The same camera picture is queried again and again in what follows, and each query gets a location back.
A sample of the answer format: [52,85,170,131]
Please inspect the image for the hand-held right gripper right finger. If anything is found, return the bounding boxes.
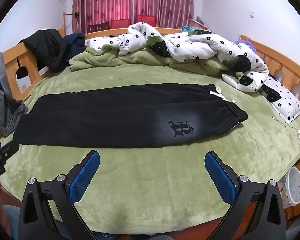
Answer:
[204,151,288,240]

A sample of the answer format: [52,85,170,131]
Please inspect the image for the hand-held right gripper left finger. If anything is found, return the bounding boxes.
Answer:
[17,150,102,240]

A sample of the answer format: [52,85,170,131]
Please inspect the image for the black pants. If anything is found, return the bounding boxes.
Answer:
[12,83,248,148]

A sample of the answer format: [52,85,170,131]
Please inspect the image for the person's leg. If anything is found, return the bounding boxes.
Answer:
[2,204,24,240]

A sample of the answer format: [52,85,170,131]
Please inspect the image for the grey denim garment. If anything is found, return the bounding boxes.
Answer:
[0,52,29,137]

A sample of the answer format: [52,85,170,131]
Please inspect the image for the green fleece blanket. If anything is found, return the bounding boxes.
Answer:
[0,44,300,233]

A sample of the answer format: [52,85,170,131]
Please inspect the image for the white patterned basket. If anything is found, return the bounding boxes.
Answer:
[277,166,300,208]

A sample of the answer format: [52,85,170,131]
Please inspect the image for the white floral pillow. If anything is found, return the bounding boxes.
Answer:
[259,75,300,122]

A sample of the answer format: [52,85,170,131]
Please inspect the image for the black jacket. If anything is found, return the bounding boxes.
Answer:
[19,29,72,73]

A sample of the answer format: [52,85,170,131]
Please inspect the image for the navy blue garment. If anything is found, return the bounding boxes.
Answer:
[64,32,86,55]

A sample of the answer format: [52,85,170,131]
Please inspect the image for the purple fluffy item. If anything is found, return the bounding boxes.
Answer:
[234,39,256,53]

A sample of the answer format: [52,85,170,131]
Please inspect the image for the white floral quilt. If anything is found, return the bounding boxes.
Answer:
[86,22,269,93]

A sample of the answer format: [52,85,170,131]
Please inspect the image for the wooden coat rack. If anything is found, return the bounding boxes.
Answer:
[63,11,80,34]

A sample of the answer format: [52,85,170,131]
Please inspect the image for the dark wooden chair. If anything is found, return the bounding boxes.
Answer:
[88,22,110,33]

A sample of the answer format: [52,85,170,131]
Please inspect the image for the red chair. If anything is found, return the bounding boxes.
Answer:
[110,18,130,29]
[136,14,157,28]

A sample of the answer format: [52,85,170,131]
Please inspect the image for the brown cardboard box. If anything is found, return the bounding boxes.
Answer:
[181,16,208,32]

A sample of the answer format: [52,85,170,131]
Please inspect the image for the white charging cable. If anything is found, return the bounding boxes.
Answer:
[272,116,300,151]

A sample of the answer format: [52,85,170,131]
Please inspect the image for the wooden bed frame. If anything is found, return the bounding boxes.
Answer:
[0,27,300,240]

